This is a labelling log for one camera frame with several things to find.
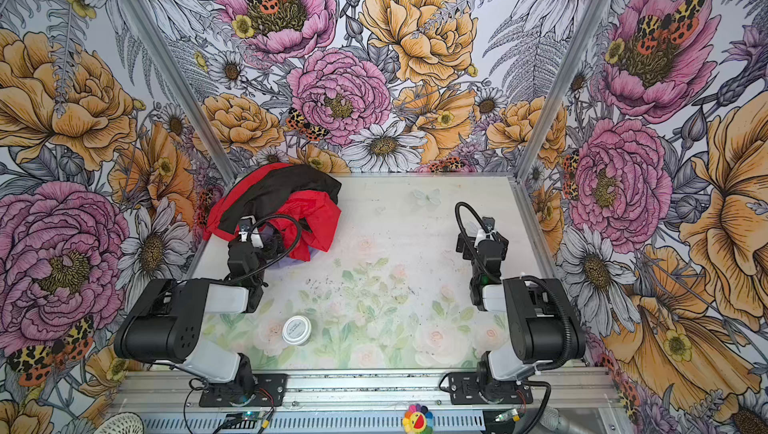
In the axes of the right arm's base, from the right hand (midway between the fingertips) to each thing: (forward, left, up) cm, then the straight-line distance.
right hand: (479, 237), depth 93 cm
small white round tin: (-26, +52, -2) cm, 58 cm away
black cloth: (+5, +66, +12) cm, 67 cm away
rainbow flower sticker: (-45, +22, -7) cm, 50 cm away
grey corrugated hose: (-46, -8, -5) cm, 47 cm away
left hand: (+2, +66, +1) cm, 66 cm away
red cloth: (+4, +49, +7) cm, 50 cm away
